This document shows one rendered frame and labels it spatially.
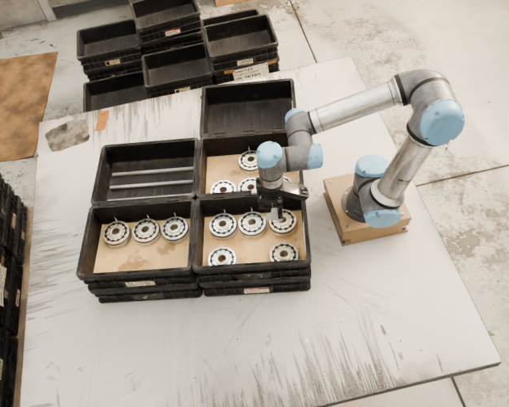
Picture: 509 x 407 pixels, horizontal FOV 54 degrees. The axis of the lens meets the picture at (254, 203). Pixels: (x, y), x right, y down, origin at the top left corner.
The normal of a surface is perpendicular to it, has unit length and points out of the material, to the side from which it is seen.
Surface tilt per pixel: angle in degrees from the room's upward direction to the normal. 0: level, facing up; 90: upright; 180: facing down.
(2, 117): 4
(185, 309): 0
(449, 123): 81
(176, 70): 0
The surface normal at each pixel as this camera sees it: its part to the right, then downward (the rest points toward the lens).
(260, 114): -0.10, -0.57
